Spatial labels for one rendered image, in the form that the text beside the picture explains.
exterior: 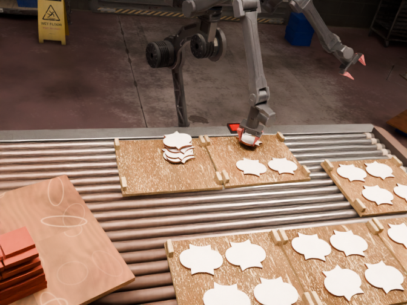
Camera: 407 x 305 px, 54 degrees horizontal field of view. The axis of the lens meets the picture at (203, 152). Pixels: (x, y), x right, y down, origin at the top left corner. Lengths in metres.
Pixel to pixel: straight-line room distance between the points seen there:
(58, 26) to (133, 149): 3.49
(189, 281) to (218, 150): 0.73
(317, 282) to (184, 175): 0.66
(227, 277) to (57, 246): 0.53
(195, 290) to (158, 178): 0.53
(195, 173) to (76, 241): 0.64
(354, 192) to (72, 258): 1.21
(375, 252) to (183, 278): 0.74
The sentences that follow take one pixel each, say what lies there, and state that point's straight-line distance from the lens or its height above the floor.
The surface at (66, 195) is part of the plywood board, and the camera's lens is 1.42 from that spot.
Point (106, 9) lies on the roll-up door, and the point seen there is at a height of 0.05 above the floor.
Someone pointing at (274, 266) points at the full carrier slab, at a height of 0.94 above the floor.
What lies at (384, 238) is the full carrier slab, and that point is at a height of 0.94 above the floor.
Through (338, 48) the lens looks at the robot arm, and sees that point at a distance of 2.25.
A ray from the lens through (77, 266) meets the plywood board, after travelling 1.22.
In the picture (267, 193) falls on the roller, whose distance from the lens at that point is 1.72.
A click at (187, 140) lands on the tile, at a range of 1.78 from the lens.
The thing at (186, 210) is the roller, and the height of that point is 0.91.
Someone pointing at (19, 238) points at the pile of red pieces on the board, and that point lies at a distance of 1.09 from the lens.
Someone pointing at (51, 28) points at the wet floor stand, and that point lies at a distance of 5.16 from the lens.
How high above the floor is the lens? 2.00
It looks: 36 degrees down
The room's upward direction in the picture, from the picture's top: 11 degrees clockwise
